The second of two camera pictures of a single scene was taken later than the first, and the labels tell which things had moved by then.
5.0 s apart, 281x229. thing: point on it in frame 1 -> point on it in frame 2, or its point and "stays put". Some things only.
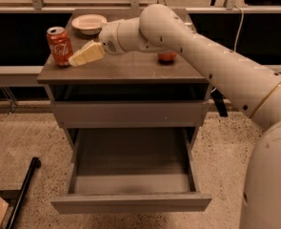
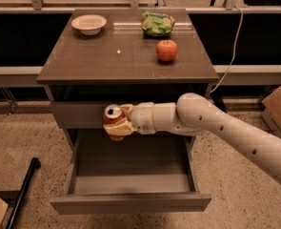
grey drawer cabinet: x=130 y=99 stays put
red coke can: x=60 y=46 -> x=111 y=114
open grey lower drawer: x=123 y=170 stays put
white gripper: x=109 y=38 -> x=142 y=117
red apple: x=167 y=55 stays put
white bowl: x=89 y=24 stays put
